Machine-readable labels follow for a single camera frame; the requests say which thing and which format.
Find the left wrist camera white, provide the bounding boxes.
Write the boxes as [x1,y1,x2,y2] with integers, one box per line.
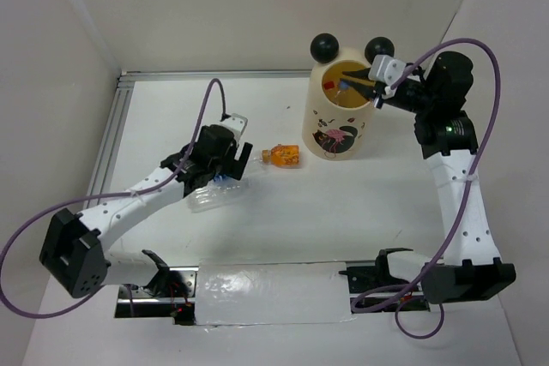
[220,113,248,141]

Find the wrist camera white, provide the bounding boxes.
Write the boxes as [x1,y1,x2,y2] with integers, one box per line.
[368,54,407,99]
[220,113,248,141]

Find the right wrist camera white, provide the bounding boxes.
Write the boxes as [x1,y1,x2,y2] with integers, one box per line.
[368,54,407,99]

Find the clear bottle white cap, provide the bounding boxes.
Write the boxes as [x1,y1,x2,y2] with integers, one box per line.
[186,178,250,213]

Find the cream bin with black ears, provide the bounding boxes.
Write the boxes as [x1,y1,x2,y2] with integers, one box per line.
[302,33,374,161]

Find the orange juice bottle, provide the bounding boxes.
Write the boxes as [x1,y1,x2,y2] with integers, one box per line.
[261,144,300,168]

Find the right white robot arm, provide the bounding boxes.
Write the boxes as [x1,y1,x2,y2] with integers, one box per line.
[345,51,516,304]

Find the purple cable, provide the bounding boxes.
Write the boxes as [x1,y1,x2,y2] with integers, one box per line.
[351,38,502,339]
[0,78,228,320]

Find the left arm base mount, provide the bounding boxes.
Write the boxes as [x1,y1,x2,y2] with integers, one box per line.
[114,267,199,326]

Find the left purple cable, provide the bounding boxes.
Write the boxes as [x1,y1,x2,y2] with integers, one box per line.
[0,78,228,320]

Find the crushed bottle blue cap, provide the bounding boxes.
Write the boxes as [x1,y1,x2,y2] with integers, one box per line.
[332,80,356,108]

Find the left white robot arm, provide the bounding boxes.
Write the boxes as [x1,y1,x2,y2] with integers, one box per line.
[39,115,252,298]

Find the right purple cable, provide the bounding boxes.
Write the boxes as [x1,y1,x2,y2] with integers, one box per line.
[351,38,502,339]

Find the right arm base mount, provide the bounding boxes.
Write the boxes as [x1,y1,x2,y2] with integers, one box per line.
[338,261,430,313]

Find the clear bottle red label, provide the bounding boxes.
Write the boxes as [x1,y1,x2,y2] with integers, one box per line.
[323,81,335,90]

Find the clear bottle blue label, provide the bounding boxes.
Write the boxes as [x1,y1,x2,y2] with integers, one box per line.
[207,155,268,189]

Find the aluminium frame rail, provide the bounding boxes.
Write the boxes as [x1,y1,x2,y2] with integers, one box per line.
[95,71,433,206]

